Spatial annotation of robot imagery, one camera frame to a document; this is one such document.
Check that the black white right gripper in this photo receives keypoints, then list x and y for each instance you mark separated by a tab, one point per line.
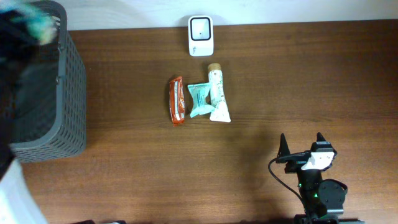
298	157

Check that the white cream tube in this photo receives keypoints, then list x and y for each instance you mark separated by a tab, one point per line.
217	96

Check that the teal snack packet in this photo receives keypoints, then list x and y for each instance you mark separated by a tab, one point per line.
199	93

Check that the orange chocolate bar wrapper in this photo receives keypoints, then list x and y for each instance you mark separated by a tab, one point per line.
176	101

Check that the teal white tissue pack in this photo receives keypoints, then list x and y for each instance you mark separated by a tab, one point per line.
27	22

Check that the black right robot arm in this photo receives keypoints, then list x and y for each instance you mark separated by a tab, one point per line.
322	199

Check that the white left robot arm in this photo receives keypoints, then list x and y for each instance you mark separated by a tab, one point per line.
18	42

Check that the white barcode scanner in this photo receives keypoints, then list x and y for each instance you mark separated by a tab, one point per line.
200	36

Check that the grey plastic mesh basket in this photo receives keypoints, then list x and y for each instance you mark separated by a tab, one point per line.
48	110

